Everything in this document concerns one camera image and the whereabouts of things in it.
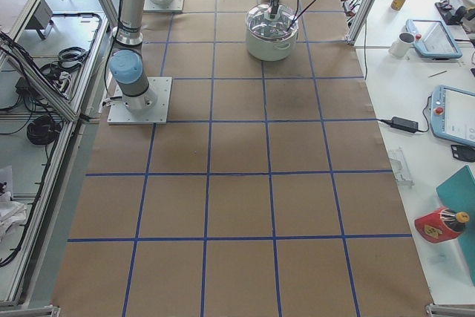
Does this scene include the glass pot lid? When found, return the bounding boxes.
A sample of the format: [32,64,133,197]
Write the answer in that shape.
[246,4,298,41]

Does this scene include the teal folder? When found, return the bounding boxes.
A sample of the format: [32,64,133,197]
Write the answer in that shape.
[436,165,474,284]

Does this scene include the coiled black cables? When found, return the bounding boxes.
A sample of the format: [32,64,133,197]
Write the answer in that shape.
[25,114,62,146]

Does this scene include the small black power brick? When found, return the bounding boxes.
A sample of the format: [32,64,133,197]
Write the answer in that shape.
[390,117,419,134]

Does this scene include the near teach pendant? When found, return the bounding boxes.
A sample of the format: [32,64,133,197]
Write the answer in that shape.
[430,85,474,147]

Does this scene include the yellow drink can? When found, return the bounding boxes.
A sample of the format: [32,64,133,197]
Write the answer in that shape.
[390,0,407,11]

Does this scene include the clear plastic holder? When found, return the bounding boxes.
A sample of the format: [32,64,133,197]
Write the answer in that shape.
[387,148,414,187]

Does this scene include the white mug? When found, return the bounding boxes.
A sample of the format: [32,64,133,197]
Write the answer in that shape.
[388,32,415,58]

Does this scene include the teach pendant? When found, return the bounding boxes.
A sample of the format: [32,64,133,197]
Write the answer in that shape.
[405,19,462,60]
[430,85,474,147]

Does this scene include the far teach pendant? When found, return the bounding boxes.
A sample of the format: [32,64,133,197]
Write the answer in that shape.
[405,19,462,60]

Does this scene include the white cooking pot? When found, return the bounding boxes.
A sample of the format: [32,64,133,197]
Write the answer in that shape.
[245,3,301,62]

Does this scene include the white crumpled cloth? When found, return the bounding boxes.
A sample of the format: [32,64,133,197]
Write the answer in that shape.
[0,166,29,247]

